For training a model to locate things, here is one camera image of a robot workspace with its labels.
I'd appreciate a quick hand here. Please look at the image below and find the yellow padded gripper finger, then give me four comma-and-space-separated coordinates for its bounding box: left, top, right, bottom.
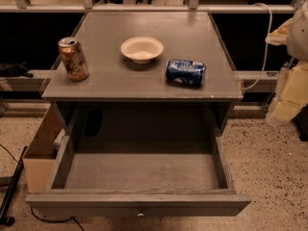
266, 61, 308, 126

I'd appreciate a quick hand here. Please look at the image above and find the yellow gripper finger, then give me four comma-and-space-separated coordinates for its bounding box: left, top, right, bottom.
265, 18, 293, 46

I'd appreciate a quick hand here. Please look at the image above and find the grey top drawer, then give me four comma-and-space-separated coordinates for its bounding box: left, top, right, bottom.
25, 106, 252, 218

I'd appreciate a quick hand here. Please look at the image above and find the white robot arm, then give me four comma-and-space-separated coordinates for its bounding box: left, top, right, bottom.
266, 1, 308, 126

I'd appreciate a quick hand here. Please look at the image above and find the crushed blue soda can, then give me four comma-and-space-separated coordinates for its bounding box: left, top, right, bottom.
166, 60, 206, 87

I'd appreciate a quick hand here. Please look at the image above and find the white bowl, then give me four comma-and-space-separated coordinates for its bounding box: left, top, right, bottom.
120, 37, 164, 64

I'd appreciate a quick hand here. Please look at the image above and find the gold soda can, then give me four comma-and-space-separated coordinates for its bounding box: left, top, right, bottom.
58, 37, 89, 81

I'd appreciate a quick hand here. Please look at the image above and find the cardboard box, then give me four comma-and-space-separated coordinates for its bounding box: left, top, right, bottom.
23, 107, 63, 193

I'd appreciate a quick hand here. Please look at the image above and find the black floor stand bar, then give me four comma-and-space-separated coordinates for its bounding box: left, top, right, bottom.
0, 147, 27, 226

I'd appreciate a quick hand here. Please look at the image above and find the white cable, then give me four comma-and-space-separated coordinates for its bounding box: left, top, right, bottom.
240, 2, 273, 93

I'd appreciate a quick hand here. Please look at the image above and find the black floor cable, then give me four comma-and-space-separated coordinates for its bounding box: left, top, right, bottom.
30, 206, 85, 231

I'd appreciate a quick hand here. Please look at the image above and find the black cloth on rail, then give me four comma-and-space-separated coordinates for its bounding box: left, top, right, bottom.
0, 62, 33, 78

